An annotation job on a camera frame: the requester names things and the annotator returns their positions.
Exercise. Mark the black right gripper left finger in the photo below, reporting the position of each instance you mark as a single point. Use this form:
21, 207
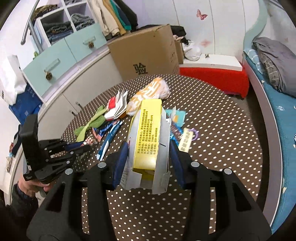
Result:
76, 208

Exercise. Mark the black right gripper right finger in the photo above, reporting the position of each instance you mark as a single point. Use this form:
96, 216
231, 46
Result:
221, 208

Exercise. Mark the blue snack wrapper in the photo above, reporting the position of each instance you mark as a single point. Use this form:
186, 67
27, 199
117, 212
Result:
111, 129

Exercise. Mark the yellow white medicine box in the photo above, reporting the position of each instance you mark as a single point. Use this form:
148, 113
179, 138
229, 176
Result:
147, 164

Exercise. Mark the person left hand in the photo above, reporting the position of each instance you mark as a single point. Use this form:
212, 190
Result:
31, 187

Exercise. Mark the small colourful candy wrapper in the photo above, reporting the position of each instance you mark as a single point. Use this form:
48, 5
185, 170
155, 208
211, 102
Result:
90, 140

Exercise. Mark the blue shopping bag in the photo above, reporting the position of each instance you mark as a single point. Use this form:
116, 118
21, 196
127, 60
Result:
27, 103

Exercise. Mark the green plush toy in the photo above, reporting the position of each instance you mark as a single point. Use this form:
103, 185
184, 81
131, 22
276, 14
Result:
96, 121

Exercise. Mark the white paper bag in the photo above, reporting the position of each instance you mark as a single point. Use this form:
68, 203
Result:
13, 82

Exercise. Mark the red white paper booklet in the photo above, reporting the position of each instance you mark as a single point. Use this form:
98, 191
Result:
116, 106

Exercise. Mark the brown polka dot tablecloth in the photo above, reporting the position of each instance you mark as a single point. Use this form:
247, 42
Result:
226, 139

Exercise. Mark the white cabinet teal drawers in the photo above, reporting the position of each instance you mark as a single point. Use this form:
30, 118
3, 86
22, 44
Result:
66, 76

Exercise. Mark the teal quilted bed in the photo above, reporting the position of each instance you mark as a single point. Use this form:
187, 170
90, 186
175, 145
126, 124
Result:
278, 112

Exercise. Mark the teal orange packet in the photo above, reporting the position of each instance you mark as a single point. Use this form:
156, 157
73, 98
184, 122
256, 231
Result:
178, 117

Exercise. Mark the red storage ottoman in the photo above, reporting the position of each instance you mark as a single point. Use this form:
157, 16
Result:
222, 71

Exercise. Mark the orange white snack bag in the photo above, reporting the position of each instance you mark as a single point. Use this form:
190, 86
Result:
156, 89

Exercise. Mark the large cardboard box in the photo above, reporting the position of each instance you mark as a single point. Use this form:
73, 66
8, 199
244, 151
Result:
146, 52

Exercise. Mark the hanging clothes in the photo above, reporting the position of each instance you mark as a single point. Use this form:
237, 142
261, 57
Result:
114, 17

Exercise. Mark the grey folded blanket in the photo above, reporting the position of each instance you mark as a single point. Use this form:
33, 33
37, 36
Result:
279, 63

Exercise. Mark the white plastic bag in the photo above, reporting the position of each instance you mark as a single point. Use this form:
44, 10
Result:
191, 51

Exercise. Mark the chrome curved rail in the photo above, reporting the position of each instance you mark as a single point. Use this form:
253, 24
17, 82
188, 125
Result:
29, 26

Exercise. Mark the pink butterfly wall sticker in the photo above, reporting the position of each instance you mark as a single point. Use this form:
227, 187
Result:
200, 15

